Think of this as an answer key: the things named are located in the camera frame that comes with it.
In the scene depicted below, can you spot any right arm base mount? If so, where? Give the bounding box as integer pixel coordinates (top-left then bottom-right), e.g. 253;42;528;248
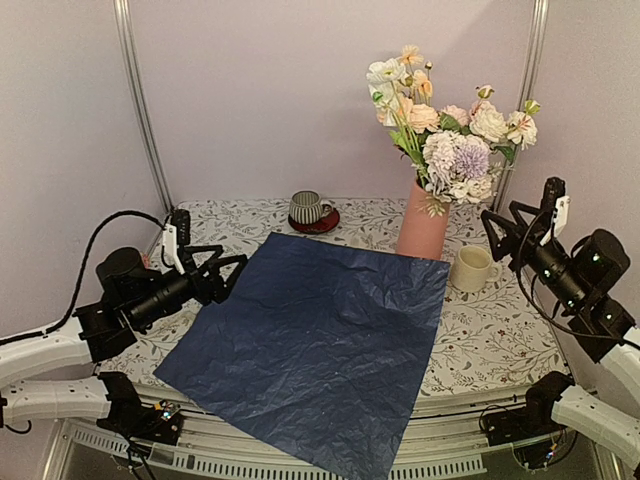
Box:
478;405;578;472

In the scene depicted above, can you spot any artificial flower bouquet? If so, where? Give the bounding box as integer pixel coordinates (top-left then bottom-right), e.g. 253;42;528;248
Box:
413;131;501;217

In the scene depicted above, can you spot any white poppy flower stem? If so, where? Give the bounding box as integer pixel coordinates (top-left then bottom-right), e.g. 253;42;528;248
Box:
366;58;426;186

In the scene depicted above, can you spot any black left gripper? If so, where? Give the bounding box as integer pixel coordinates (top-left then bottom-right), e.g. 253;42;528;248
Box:
129;244;248;330

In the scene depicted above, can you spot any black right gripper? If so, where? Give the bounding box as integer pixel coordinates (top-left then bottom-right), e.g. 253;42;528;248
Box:
482;201;589;311

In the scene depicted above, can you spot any dark red saucer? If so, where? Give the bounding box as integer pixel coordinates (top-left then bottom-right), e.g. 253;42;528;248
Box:
287;208;340;235

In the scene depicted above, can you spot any pink rose stem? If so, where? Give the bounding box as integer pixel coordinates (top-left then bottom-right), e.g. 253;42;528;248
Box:
440;105;471;134

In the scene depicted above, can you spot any striped ceramic cup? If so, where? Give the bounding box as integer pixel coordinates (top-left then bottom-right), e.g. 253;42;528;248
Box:
289;190;334;224

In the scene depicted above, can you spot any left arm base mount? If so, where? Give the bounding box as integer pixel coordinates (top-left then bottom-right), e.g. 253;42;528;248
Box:
96;399;184;446

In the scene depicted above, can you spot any left aluminium frame post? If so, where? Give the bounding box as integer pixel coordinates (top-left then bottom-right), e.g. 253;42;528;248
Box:
113;0;174;212

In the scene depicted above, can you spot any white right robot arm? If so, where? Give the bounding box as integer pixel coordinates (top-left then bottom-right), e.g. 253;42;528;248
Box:
481;199;639;472

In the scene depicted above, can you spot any white rose stem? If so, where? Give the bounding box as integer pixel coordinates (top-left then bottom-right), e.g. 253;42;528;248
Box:
469;84;541;166

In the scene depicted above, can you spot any aluminium front rail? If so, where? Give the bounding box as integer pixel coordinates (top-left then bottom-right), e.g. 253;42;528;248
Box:
42;384;626;480

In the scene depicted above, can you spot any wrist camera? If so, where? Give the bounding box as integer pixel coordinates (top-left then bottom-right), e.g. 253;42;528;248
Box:
539;177;571;246
161;209;191;274

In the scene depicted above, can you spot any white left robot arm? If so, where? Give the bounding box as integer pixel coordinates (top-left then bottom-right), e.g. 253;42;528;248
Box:
1;245;248;392

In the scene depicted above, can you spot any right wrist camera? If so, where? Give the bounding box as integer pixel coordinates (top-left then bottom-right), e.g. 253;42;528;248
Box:
539;177;571;246

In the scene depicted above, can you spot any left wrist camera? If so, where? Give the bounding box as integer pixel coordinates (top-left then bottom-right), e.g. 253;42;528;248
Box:
161;209;191;274

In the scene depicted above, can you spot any peach rose cluster stem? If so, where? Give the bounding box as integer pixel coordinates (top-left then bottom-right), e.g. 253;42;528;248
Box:
376;95;440;153

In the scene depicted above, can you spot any pink vase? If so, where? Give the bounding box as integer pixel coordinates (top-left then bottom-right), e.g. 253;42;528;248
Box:
396;180;450;260

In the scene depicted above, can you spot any blue wrapping paper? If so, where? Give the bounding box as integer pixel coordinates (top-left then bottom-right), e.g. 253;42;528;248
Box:
152;232;451;479

